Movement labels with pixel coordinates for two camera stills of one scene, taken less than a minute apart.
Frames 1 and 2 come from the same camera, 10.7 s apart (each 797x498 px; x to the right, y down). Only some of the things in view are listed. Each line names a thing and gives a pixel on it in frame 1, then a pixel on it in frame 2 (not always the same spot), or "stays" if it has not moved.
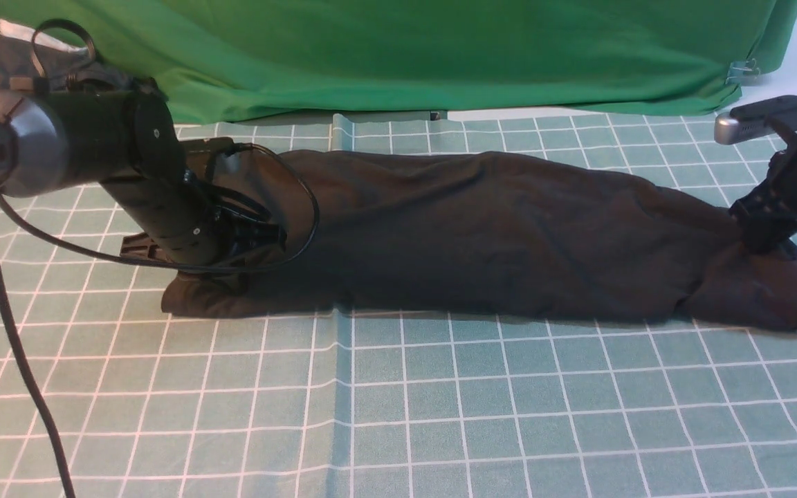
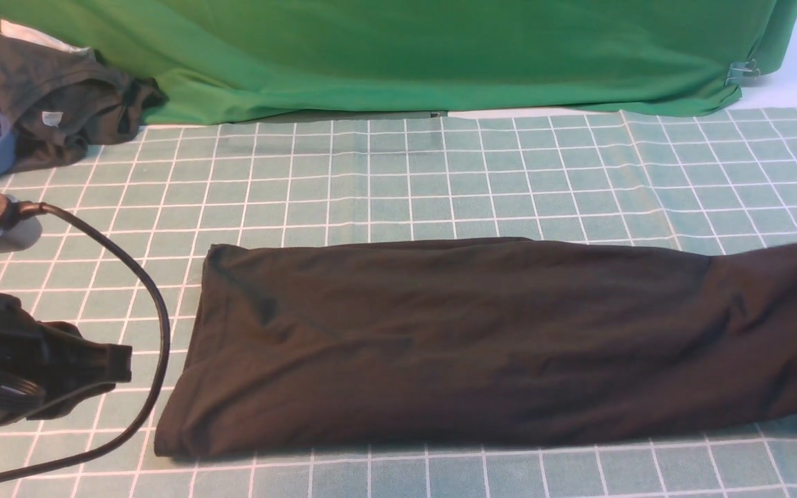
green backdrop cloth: (223, 59) stays
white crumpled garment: (17, 31) stays
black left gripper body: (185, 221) -> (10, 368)
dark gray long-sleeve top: (430, 235) -> (290, 344)
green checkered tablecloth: (149, 403) stays
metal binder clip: (742, 72) stays
